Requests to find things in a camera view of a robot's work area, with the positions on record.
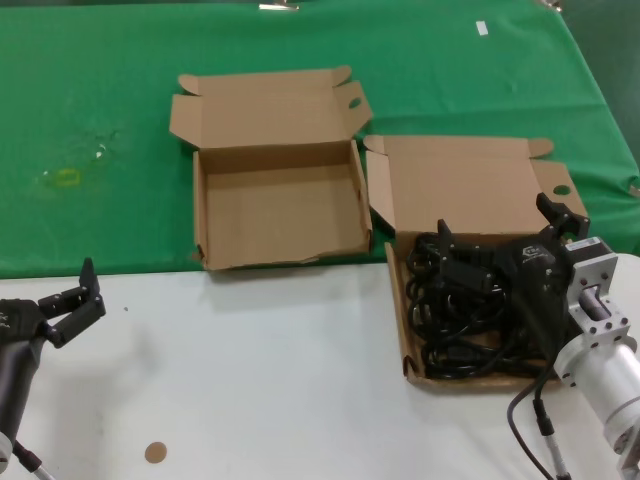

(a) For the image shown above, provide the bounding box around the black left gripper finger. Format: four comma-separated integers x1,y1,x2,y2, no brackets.
38,257,107,350

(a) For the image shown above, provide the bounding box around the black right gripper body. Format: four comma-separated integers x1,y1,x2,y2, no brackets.
492,228,572,364

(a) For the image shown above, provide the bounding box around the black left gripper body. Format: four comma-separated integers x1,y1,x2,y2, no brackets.
0,298,52,437

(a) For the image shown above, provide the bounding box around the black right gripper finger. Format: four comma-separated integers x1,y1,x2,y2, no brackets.
535,192,590,246
436,218,496,292

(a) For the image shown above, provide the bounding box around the open brown cardboard box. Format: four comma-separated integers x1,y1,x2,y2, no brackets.
363,133,589,396
168,64,375,274

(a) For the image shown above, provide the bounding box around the green table cloth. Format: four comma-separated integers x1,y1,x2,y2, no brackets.
0,0,640,279

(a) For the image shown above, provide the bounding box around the black power cord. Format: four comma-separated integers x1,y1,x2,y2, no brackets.
407,284,531,351
405,232,501,301
422,339,556,382

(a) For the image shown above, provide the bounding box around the left arm silver connector cable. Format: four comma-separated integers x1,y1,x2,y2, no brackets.
11,439,56,480

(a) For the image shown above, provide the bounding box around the arm silver connector cable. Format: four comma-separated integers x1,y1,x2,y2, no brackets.
11,439,56,480
531,397,572,480

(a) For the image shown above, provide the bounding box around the grey right arm cable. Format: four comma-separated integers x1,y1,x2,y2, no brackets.
506,372,554,480

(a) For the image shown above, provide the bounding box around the right arm silver connector cable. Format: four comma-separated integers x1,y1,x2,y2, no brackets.
531,397,572,480

